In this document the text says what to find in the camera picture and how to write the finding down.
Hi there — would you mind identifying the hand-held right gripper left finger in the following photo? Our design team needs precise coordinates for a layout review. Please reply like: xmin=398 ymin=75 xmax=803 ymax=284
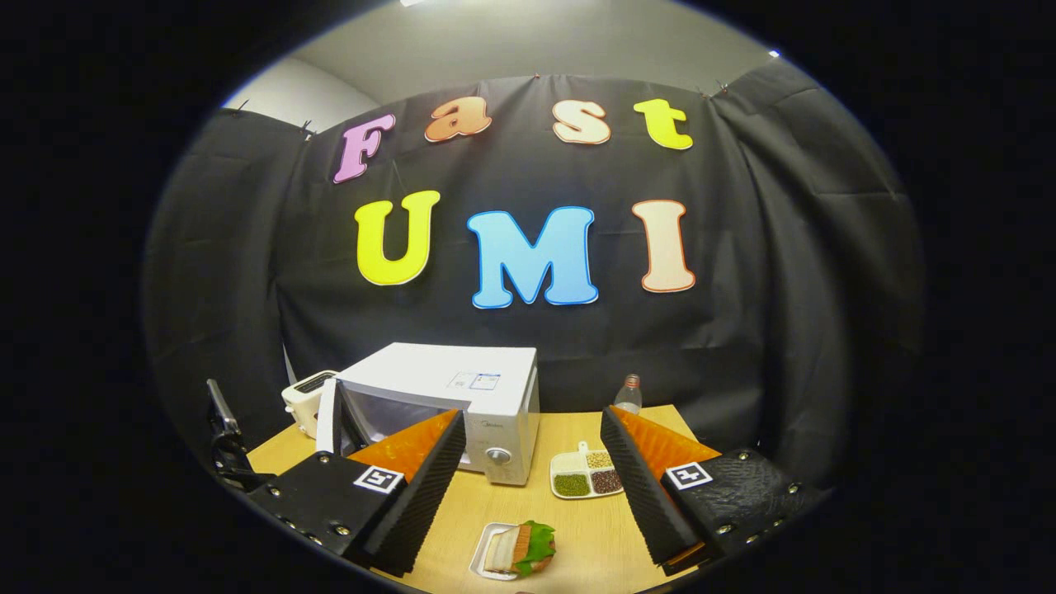
xmin=243 ymin=410 xmax=467 ymax=577

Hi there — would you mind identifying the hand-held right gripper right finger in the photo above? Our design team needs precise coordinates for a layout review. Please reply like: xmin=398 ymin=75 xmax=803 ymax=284
xmin=601 ymin=406 xmax=826 ymax=577

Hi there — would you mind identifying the white microwave oven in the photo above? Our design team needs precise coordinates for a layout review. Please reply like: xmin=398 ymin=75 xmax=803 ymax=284
xmin=316 ymin=342 xmax=541 ymax=486

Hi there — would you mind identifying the lettuce sandwich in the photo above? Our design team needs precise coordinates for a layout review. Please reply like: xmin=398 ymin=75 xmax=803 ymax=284
xmin=484 ymin=520 xmax=556 ymax=577

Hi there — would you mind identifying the white divided dish of beans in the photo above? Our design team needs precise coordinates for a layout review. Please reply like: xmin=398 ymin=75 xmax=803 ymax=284
xmin=549 ymin=441 xmax=624 ymax=500

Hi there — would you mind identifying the white plastic tray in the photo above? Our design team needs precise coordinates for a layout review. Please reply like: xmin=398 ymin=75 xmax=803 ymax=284
xmin=469 ymin=522 xmax=521 ymax=581

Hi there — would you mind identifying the white toaster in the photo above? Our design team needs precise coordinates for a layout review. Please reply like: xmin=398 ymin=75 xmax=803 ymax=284
xmin=281 ymin=370 xmax=339 ymax=438

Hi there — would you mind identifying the black phone stand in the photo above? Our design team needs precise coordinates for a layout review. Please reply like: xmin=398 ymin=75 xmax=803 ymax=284
xmin=206 ymin=378 xmax=275 ymax=493

